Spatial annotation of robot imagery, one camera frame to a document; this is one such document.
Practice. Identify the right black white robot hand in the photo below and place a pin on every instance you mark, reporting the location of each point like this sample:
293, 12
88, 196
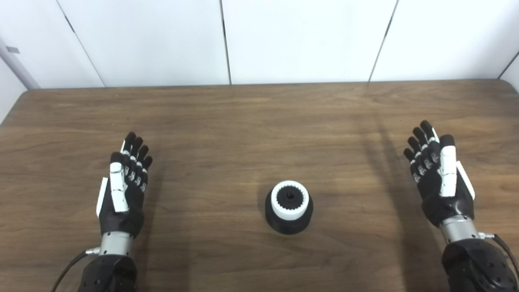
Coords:
446, 211

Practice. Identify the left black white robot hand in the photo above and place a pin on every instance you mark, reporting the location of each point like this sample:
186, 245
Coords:
121, 221

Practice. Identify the round black plastic part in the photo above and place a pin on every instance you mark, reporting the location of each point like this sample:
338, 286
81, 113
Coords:
288, 227

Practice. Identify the grey wall corner post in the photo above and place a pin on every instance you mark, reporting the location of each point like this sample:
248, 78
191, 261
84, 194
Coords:
16, 65

